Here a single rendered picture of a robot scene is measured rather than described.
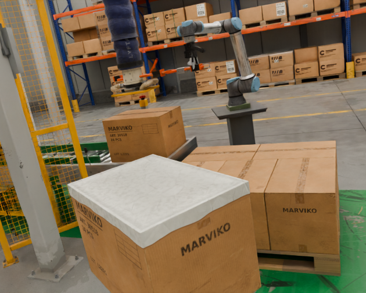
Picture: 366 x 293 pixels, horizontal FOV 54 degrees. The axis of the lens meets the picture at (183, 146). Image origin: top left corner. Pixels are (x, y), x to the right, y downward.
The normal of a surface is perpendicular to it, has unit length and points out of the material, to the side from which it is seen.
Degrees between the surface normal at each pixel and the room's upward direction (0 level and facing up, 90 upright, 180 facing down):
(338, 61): 88
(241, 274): 90
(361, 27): 90
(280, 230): 90
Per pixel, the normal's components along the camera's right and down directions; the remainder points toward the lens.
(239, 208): 0.57, 0.12
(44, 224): 0.91, -0.04
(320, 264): -0.37, 0.31
